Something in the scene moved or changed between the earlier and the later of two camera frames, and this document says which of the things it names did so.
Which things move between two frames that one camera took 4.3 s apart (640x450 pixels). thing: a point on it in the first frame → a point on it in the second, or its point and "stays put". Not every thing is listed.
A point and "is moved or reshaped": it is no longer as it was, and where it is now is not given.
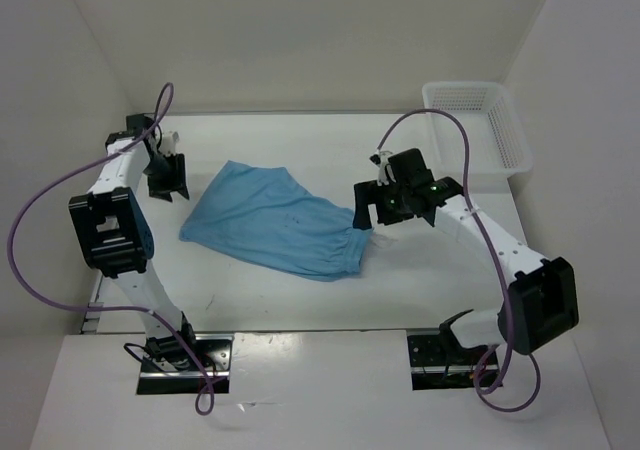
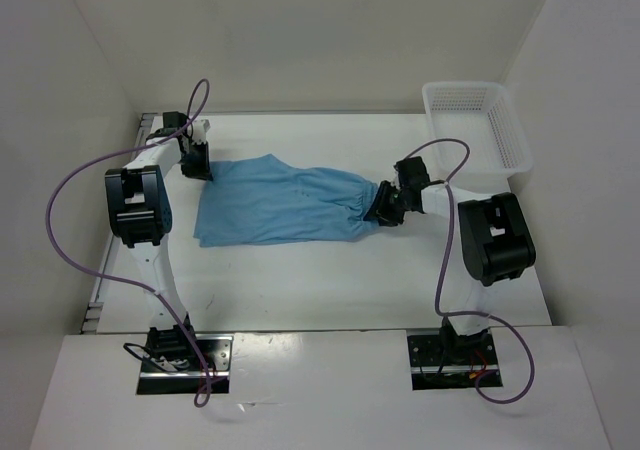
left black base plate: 216,352 stays put
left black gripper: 176,183 → 202,171
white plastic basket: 498,143 stays put
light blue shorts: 262,213 is moved or reshaped
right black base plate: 438,366 stays put
